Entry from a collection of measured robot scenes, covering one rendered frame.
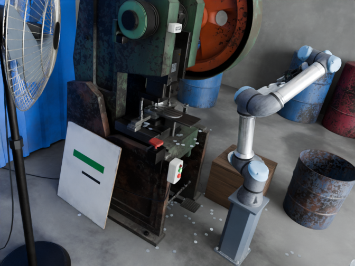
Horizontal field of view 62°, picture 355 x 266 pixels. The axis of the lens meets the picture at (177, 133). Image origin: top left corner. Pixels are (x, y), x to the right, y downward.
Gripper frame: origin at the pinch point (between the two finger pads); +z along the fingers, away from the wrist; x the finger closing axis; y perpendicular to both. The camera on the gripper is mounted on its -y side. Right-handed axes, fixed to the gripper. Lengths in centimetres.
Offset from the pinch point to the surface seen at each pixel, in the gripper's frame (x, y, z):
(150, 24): -39, 83, -2
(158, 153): 18, 82, 31
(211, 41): -43, 21, 21
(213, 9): -59, 22, 8
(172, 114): -4, 57, 40
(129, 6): -49, 89, 0
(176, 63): -31, 53, 24
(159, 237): 66, 73, 77
